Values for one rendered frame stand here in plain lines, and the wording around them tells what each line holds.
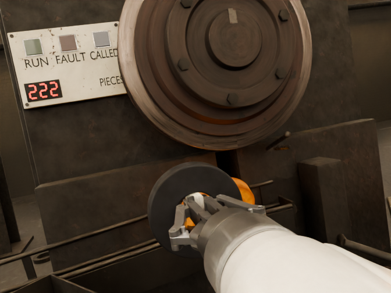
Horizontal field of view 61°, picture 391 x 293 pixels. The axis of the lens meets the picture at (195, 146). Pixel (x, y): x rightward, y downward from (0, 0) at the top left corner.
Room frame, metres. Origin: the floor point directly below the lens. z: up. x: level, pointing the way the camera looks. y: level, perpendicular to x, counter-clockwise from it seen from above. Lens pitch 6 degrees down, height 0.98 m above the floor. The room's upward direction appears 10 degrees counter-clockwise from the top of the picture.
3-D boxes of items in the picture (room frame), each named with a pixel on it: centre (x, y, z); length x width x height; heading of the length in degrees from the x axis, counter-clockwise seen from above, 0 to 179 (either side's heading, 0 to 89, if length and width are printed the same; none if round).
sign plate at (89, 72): (0.85, 0.26, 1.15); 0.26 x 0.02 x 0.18; 103
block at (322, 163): (0.89, -0.32, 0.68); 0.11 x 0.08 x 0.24; 13
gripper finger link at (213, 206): (0.44, -0.02, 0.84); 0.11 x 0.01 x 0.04; 12
